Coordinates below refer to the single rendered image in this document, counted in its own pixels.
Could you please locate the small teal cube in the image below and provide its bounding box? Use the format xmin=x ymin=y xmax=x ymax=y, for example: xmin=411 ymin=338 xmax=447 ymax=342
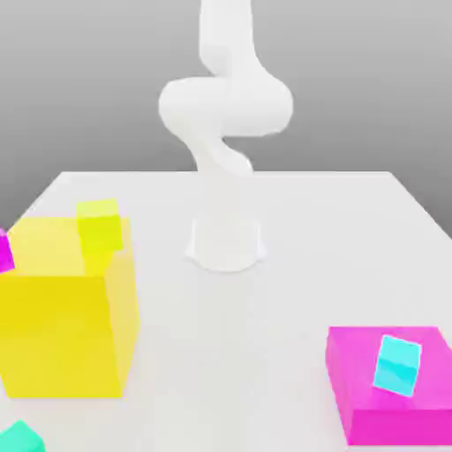
xmin=0 ymin=419 xmax=47 ymax=452

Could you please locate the small cyan cube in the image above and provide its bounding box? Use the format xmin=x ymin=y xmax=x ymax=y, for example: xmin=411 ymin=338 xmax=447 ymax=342
xmin=373 ymin=334 xmax=423 ymax=398

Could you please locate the large yellow box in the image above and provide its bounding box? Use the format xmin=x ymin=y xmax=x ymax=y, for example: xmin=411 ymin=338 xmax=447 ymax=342
xmin=0 ymin=215 xmax=141 ymax=399

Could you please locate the large magenta box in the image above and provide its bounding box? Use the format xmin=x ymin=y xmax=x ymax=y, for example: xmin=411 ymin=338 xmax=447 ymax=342
xmin=325 ymin=325 xmax=452 ymax=447

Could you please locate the small yellow-green cube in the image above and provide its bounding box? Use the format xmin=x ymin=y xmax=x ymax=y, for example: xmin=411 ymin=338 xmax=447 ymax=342
xmin=75 ymin=198 xmax=124 ymax=261

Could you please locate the small magenta cube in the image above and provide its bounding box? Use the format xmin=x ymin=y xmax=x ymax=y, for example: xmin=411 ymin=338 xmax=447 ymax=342
xmin=0 ymin=228 xmax=16 ymax=274

